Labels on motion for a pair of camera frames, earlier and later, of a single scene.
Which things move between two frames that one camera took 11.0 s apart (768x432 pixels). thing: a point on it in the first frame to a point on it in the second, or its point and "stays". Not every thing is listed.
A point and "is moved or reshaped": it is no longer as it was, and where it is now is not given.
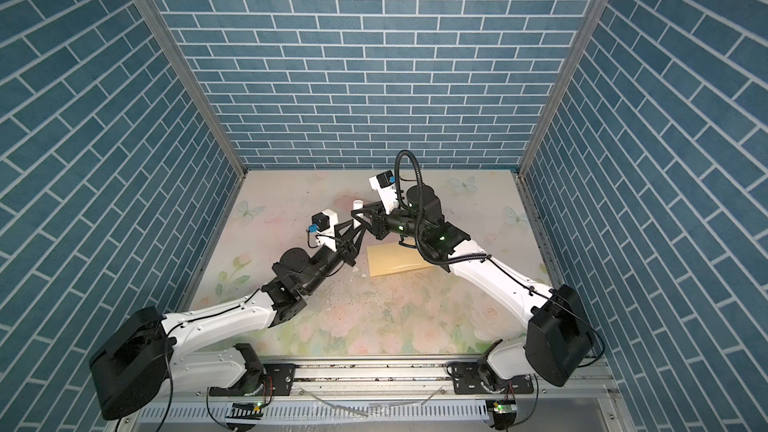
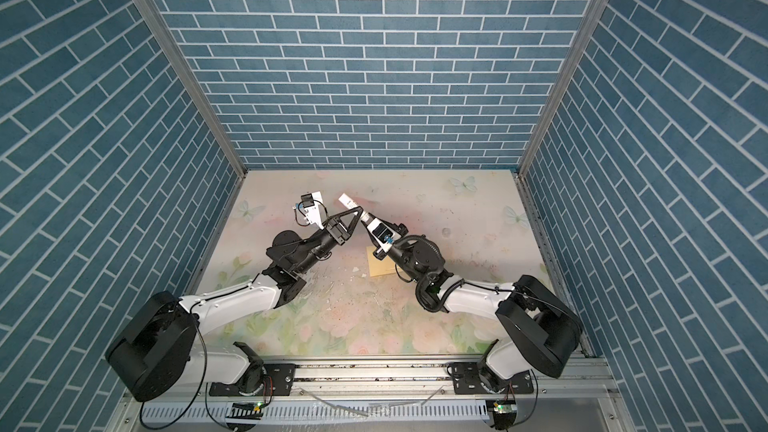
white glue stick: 356,205 is moved or reshaped
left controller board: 246,410 stays
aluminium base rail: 199,380 stays
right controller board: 504,406 stays
